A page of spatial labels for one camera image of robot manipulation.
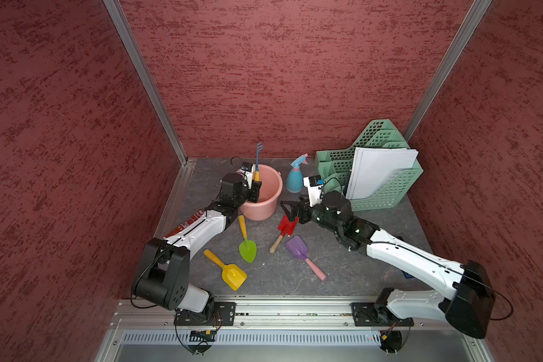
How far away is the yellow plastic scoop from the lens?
0.81m

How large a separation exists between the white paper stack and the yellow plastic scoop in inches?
22.6

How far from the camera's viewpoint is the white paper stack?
2.85ft
